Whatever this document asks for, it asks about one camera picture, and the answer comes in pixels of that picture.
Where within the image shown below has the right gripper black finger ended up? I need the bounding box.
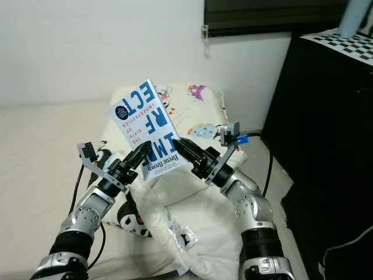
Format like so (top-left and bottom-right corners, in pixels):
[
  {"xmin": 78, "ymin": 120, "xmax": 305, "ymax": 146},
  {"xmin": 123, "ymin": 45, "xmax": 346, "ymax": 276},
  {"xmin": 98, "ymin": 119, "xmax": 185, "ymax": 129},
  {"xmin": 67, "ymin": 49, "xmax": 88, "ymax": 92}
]
[{"xmin": 171, "ymin": 138, "xmax": 203, "ymax": 166}]

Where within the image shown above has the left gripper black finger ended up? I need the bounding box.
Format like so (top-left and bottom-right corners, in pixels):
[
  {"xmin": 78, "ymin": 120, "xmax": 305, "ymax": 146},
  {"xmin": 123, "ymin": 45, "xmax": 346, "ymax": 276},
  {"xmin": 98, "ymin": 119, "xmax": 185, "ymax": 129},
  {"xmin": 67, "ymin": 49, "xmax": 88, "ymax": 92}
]
[{"xmin": 127, "ymin": 141, "xmax": 153, "ymax": 171}]

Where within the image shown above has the white book with blue letters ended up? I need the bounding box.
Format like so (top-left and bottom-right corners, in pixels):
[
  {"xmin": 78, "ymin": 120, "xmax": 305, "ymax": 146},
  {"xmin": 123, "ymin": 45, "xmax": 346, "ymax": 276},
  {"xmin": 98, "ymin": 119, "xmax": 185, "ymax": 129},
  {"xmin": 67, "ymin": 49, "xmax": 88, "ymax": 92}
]
[{"xmin": 106, "ymin": 79, "xmax": 193, "ymax": 181}]

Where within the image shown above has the cream cartoon print quilt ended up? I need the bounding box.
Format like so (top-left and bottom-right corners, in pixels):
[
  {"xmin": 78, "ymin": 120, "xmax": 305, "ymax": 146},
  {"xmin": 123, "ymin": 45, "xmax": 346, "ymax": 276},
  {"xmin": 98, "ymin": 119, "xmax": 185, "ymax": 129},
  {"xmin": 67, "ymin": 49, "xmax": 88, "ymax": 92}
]
[{"xmin": 96, "ymin": 83, "xmax": 311, "ymax": 280}]

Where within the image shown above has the white quilt care label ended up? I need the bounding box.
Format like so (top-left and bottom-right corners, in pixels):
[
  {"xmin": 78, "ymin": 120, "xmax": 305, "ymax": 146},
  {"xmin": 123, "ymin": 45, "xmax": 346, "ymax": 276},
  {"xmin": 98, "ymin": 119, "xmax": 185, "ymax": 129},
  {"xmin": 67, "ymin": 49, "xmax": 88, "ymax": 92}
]
[{"xmin": 164, "ymin": 219, "xmax": 198, "ymax": 276}]

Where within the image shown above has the white bed sheet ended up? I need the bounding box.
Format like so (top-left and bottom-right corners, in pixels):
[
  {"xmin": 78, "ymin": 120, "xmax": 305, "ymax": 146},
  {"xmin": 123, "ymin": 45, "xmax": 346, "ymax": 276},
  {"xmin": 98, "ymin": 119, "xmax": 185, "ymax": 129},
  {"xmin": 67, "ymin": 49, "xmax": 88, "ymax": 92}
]
[{"xmin": 0, "ymin": 100, "xmax": 123, "ymax": 280}]

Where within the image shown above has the black cabinet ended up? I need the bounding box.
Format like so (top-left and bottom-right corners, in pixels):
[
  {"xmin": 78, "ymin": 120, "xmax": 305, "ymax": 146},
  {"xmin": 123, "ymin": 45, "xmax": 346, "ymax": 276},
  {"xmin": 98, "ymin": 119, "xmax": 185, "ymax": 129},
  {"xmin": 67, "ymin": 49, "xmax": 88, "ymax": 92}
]
[{"xmin": 259, "ymin": 30, "xmax": 373, "ymax": 280}]

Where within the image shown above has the black white checkerboard sheet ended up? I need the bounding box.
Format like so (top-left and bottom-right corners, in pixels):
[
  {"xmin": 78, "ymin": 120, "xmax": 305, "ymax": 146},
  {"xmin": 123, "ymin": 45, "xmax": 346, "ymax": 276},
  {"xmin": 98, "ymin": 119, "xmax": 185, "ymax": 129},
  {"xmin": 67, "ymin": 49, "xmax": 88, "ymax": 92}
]
[{"xmin": 299, "ymin": 28, "xmax": 373, "ymax": 67}]

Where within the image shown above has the pale blue tube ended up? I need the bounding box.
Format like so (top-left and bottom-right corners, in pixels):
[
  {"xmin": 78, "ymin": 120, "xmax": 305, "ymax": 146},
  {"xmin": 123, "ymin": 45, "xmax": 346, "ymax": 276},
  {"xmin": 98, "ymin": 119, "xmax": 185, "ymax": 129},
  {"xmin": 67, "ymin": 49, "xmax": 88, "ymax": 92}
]
[{"xmin": 338, "ymin": 0, "xmax": 373, "ymax": 36}]

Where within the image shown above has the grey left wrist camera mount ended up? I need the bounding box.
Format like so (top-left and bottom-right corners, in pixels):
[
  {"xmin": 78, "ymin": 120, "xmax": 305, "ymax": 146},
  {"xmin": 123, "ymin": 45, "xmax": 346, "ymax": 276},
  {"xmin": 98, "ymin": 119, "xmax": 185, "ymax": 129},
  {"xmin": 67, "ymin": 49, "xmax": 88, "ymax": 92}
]
[{"xmin": 76, "ymin": 141, "xmax": 128, "ymax": 194}]

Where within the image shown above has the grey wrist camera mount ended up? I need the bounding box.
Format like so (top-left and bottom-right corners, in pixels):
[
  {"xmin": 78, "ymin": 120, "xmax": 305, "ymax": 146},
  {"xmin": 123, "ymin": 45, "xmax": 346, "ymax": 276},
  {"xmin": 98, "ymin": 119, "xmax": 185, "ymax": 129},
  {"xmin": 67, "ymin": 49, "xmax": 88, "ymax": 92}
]
[
  {"xmin": 76, "ymin": 141, "xmax": 128, "ymax": 194},
  {"xmin": 206, "ymin": 121, "xmax": 250, "ymax": 187}
]

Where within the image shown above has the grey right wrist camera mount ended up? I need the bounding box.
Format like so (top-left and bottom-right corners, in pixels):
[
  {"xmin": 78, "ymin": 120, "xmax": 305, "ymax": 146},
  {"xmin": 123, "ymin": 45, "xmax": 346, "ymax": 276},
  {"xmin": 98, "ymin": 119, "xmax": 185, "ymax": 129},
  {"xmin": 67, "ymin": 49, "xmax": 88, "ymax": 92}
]
[{"xmin": 206, "ymin": 121, "xmax": 250, "ymax": 187}]

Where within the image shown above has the dark window with black frame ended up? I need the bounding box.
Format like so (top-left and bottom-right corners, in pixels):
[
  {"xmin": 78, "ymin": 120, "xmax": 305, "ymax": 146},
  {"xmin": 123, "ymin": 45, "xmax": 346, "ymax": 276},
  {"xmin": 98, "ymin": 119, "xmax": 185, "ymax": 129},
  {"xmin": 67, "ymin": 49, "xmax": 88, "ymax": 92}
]
[{"xmin": 203, "ymin": 0, "xmax": 353, "ymax": 39}]

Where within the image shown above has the white cable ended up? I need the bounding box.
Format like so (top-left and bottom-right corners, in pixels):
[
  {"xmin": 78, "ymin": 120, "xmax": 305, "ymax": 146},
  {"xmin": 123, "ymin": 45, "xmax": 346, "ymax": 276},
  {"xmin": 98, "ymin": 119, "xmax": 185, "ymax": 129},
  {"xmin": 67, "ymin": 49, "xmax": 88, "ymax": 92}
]
[{"xmin": 319, "ymin": 238, "xmax": 373, "ymax": 278}]

